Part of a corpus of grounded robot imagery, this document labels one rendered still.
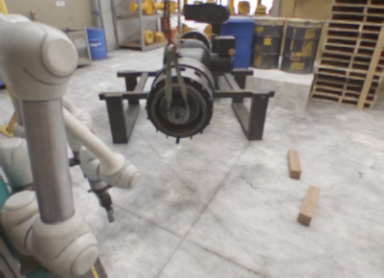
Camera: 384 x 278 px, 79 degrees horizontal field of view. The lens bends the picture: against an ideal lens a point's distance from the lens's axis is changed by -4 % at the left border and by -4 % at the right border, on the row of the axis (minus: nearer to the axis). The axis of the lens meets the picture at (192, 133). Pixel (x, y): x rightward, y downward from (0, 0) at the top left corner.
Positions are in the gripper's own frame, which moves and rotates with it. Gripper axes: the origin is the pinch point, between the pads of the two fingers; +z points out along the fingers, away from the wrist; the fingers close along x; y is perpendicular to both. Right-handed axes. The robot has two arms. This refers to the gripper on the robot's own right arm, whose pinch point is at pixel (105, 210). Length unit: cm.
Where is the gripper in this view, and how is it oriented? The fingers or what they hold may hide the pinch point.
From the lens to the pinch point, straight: 132.5
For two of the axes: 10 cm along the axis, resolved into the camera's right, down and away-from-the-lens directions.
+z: 0.0, 8.7, 4.9
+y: -8.0, 2.9, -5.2
